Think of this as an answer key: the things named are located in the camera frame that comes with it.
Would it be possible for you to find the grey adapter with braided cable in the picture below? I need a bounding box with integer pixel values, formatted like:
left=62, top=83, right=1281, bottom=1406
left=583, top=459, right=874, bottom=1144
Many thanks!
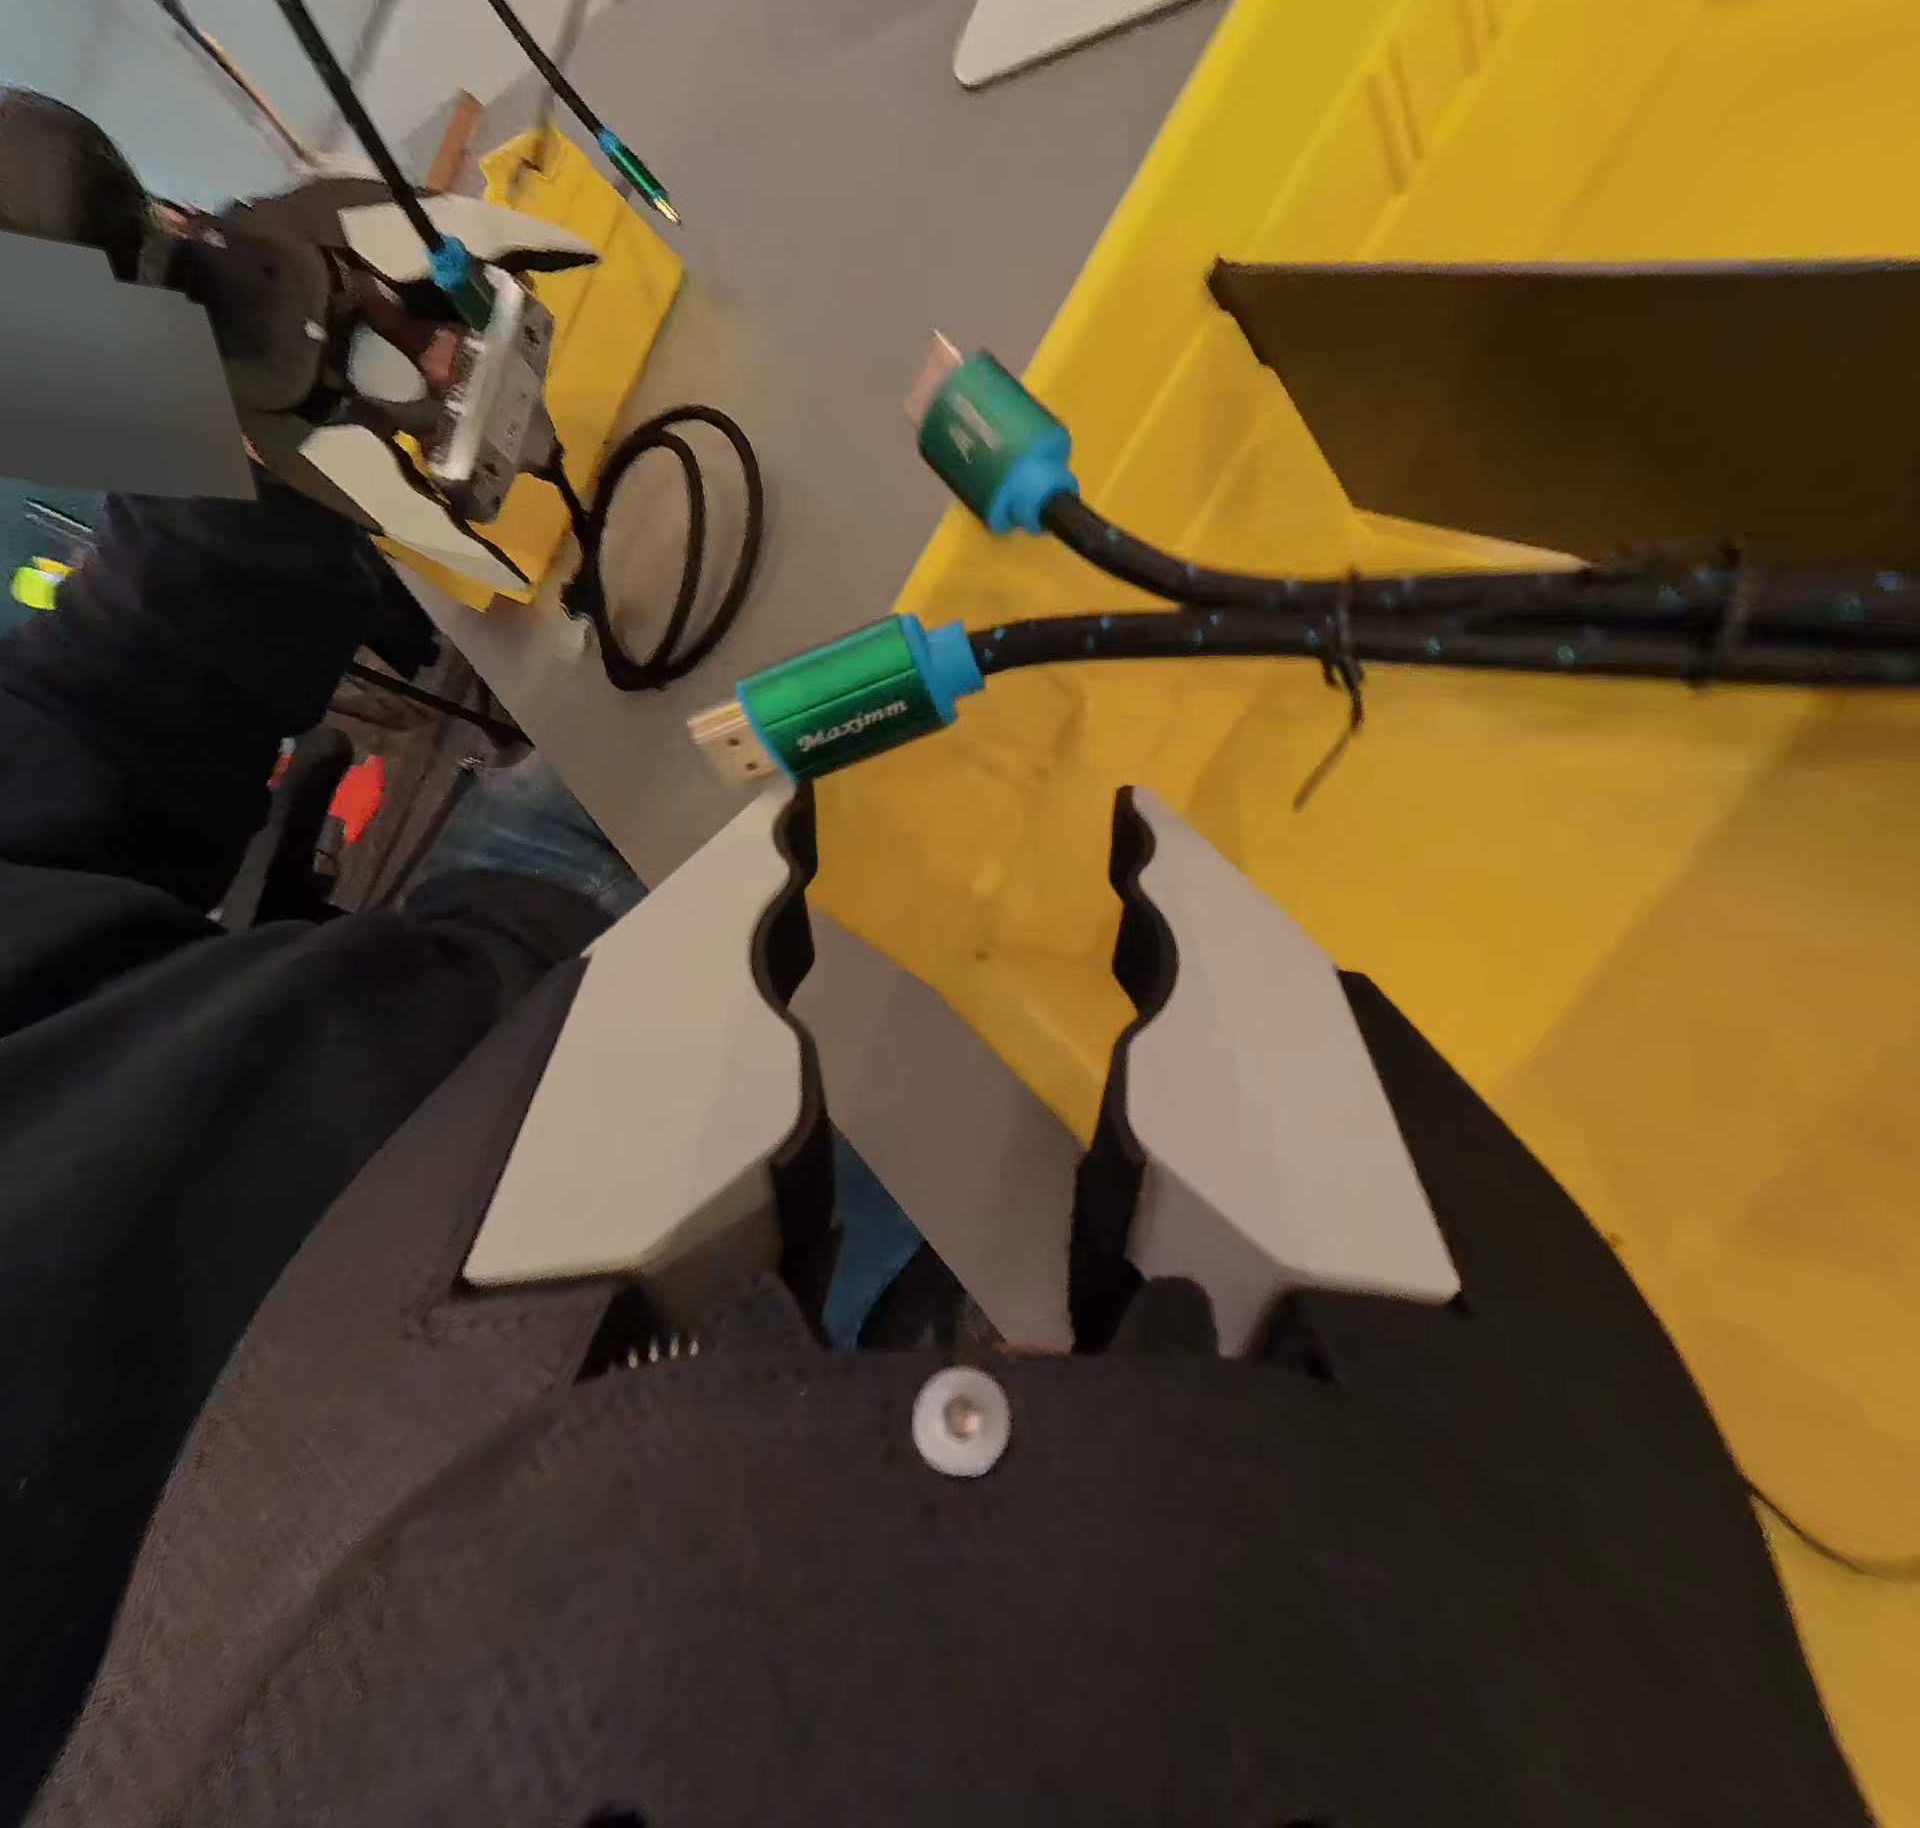
left=414, top=263, right=769, bottom=701

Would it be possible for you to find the person's blue jeans leg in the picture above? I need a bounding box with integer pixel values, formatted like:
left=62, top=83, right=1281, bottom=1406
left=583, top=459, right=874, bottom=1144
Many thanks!
left=444, top=758, right=961, bottom=1357

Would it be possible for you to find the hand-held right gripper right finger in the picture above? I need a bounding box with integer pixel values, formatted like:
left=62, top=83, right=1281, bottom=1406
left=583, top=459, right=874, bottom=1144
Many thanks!
left=1071, top=785, right=1470, bottom=1357

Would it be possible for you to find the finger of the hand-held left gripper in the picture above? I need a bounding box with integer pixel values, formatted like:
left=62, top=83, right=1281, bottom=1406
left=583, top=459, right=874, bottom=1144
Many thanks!
left=323, top=190, right=607, bottom=283
left=294, top=424, right=535, bottom=595

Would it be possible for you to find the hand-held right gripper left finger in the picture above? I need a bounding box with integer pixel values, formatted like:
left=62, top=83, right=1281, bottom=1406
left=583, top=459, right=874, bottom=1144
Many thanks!
left=460, top=785, right=833, bottom=1357

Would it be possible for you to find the yellow plastic bin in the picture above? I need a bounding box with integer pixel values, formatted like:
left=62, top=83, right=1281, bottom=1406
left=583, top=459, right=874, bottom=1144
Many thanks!
left=804, top=0, right=1920, bottom=1828
left=444, top=124, right=691, bottom=619

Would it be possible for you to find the black braided hdmi cable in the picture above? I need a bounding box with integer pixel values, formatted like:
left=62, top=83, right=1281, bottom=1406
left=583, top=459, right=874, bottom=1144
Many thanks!
left=215, top=0, right=505, bottom=330

